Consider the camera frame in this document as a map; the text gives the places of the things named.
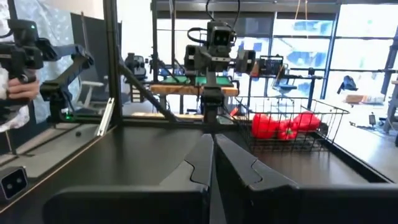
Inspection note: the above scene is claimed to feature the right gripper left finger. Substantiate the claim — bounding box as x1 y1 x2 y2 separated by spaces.
42 133 216 224

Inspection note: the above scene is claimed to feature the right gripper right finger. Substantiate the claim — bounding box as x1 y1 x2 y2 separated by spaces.
215 133 398 224

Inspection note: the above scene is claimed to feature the red bell pepper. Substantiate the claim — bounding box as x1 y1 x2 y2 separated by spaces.
292 111 322 133
276 119 299 141
251 113 280 140

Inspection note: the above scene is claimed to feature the green-topped wooden table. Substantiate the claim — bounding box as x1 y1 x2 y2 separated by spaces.
150 75 239 97

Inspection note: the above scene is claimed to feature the black table mat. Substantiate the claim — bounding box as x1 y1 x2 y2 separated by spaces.
0 123 371 224

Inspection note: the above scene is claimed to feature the blue office chair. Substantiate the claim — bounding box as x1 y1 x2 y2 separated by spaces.
272 76 300 101

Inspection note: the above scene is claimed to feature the black background desk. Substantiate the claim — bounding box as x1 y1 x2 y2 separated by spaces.
254 67 326 110

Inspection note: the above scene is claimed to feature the dark grey partition panel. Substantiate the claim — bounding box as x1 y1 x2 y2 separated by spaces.
70 12 108 103

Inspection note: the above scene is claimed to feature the white chair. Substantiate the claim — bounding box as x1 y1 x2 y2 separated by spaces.
76 80 105 108

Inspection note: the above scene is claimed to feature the cardboard box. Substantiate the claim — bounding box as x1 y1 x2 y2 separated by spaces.
344 94 365 105

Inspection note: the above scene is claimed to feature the large glass window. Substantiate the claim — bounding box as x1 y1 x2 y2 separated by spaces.
273 2 398 102

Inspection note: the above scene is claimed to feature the black floor stand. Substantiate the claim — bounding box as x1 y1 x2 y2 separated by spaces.
381 30 398 135

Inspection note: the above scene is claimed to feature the person's hand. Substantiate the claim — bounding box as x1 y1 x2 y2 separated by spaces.
5 77 40 101

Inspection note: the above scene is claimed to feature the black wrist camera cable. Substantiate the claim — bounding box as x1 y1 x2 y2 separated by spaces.
186 0 241 44

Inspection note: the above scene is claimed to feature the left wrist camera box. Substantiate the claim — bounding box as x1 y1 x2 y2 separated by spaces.
206 20 238 48

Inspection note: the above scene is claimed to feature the black wire rack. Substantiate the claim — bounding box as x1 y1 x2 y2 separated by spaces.
258 55 285 77

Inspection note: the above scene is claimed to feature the small black wire basket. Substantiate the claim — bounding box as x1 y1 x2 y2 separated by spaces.
231 95 351 154

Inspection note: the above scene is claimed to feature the white aluminium bracket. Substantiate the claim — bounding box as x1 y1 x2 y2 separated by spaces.
94 97 115 138

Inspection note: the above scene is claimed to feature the black table-level camera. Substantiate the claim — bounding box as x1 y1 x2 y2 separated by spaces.
0 166 29 200

